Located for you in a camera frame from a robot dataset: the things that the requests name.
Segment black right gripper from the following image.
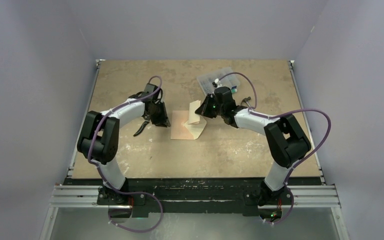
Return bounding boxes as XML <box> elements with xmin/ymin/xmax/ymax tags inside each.
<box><xmin>195</xmin><ymin>94</ymin><xmax>225</xmax><ymax>119</ymax></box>

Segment pink lined letter paper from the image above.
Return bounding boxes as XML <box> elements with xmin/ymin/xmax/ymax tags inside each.
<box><xmin>187</xmin><ymin>100</ymin><xmax>201</xmax><ymax>125</ymax></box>

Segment pink and cream envelope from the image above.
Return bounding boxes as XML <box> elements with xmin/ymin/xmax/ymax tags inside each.
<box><xmin>170</xmin><ymin>110</ymin><xmax>207</xmax><ymax>140</ymax></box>

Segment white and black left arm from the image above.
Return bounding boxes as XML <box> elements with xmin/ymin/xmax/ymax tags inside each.
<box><xmin>77</xmin><ymin>83</ymin><xmax>171</xmax><ymax>205</ymax></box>

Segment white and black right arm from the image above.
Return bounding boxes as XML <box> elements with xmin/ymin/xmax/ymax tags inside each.
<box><xmin>194</xmin><ymin>86</ymin><xmax>311</xmax><ymax>206</ymax></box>

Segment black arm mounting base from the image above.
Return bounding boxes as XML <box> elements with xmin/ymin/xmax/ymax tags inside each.
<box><xmin>62</xmin><ymin>177</ymin><xmax>321</xmax><ymax>219</ymax></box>

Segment black pruning shears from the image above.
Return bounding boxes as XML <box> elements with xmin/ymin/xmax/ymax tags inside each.
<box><xmin>133</xmin><ymin>115</ymin><xmax>151</xmax><ymax>137</ymax></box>

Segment clear plastic organizer box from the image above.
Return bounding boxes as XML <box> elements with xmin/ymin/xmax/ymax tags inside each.
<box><xmin>196</xmin><ymin>66</ymin><xmax>242</xmax><ymax>97</ymax></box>

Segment green and white marker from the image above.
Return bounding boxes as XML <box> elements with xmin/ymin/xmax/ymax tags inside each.
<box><xmin>231</xmin><ymin>86</ymin><xmax>238</xmax><ymax>93</ymax></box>

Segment small black hammer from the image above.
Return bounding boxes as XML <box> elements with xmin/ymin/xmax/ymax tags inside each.
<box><xmin>240</xmin><ymin>96</ymin><xmax>252</xmax><ymax>108</ymax></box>

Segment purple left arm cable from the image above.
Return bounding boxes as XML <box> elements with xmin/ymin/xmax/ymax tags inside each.
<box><xmin>86</xmin><ymin>75</ymin><xmax>165</xmax><ymax>234</ymax></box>

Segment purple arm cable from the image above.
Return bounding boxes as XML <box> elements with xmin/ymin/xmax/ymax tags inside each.
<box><xmin>86</xmin><ymin>75</ymin><xmax>165</xmax><ymax>234</ymax></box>
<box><xmin>218</xmin><ymin>72</ymin><xmax>333</xmax><ymax>226</ymax></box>

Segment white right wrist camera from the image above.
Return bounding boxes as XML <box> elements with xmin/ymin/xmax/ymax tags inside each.
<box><xmin>212</xmin><ymin>78</ymin><xmax>223</xmax><ymax>89</ymax></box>

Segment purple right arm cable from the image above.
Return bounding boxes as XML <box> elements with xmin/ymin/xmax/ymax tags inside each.
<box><xmin>218</xmin><ymin>72</ymin><xmax>333</xmax><ymax>226</ymax></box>

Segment aluminium extrusion frame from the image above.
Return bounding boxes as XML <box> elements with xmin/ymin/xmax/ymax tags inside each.
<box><xmin>47</xmin><ymin>59</ymin><xmax>345</xmax><ymax>240</ymax></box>

